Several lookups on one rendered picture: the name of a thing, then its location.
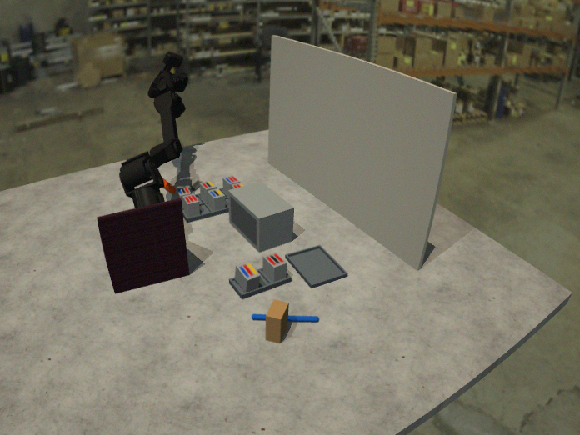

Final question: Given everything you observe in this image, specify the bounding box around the grey flat panel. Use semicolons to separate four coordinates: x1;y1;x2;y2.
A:
267;36;457;271

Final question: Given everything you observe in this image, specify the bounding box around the orange cylinder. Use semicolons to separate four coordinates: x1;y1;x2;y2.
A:
163;179;176;193

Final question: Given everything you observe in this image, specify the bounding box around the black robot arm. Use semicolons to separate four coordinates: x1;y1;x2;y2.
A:
119;72;188;208

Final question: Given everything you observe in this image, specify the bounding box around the blue rod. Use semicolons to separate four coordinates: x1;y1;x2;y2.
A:
252;314;319;323

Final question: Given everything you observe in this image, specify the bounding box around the brown rectangular block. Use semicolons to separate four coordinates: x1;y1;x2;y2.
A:
265;299;289;343

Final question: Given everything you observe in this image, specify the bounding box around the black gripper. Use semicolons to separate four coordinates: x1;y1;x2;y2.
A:
147;52;183;98

